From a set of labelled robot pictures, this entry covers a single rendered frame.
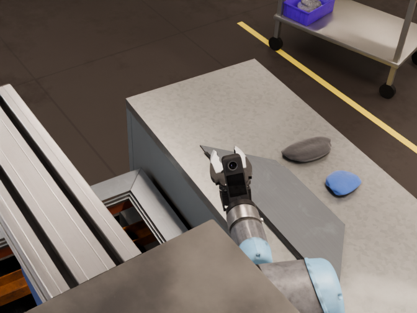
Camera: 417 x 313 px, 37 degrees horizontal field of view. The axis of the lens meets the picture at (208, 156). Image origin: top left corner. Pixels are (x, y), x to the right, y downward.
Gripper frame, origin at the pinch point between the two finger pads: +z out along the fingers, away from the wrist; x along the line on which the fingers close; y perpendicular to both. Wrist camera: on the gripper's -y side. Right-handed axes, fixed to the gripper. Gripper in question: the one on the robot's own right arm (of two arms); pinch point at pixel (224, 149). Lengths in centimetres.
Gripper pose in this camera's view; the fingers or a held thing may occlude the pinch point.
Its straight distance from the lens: 154.2
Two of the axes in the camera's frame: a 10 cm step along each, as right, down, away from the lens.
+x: 9.8, -1.8, 0.6
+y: 0.9, 7.3, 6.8
